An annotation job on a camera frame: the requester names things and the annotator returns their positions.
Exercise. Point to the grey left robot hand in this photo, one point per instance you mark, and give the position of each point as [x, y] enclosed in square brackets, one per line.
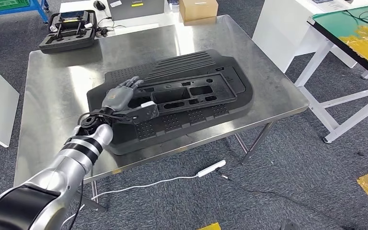
[117, 98]

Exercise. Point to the black plastic plate bracket part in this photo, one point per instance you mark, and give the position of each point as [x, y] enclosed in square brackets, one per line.
[203, 92]

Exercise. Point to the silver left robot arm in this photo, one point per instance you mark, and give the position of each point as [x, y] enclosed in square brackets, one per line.
[73, 162]

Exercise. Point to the stainless steel workbench table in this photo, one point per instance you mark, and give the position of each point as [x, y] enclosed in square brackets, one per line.
[60, 89]

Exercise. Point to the black rubber car mat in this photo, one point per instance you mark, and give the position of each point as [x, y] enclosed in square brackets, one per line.
[184, 63]

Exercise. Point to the black foam equipment case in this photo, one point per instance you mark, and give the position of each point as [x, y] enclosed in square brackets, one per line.
[66, 43]

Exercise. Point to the grey equipment box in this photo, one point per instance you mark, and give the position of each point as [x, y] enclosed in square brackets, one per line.
[136, 11]

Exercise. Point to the remote controller with screen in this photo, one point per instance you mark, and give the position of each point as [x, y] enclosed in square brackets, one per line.
[73, 19]

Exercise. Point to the black computer mouse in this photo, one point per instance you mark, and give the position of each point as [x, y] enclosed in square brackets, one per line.
[99, 5]

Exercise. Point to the white desk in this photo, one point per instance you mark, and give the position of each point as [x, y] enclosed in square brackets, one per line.
[76, 4]

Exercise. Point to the white power strip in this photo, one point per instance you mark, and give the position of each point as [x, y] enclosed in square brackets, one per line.
[211, 169]

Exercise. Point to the brown cardboard box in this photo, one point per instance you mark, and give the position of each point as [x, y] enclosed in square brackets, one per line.
[198, 11]

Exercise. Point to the blue metal cart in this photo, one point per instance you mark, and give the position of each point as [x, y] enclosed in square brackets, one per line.
[34, 8]

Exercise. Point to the green plastic crate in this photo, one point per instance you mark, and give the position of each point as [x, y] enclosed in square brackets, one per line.
[6, 3]

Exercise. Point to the yellow floor tape square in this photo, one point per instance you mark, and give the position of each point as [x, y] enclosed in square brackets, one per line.
[211, 227]

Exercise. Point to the green topped white table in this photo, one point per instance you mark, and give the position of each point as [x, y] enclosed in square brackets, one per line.
[339, 22]

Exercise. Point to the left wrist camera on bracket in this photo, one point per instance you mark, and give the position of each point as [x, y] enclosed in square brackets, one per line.
[146, 112]

